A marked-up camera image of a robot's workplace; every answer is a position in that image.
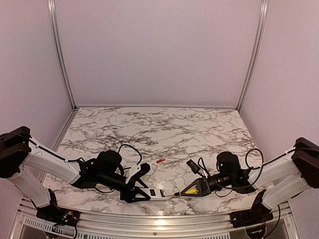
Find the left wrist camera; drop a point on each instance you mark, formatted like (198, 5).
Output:
(136, 172)

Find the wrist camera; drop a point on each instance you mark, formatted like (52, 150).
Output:
(196, 169)
(136, 172)

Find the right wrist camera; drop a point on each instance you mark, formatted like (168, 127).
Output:
(196, 169)

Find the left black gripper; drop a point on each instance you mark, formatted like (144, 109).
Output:
(129, 195)

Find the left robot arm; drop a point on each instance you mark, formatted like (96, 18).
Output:
(19, 151)

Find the white battery cover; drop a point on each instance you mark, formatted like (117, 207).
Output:
(159, 178)

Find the white red remote control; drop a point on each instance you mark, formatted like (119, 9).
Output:
(156, 194)

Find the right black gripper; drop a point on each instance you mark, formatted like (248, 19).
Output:
(205, 185)

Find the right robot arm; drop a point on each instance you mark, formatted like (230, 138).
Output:
(284, 177)

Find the right aluminium frame post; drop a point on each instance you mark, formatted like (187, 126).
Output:
(255, 53)

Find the aluminium frame post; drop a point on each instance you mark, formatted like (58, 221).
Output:
(59, 52)
(255, 53)

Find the left aluminium frame post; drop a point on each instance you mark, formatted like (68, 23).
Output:
(59, 52)

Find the yellow handled screwdriver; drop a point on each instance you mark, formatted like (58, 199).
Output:
(193, 192)

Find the front aluminium frame rail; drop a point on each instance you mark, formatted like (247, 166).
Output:
(93, 225)

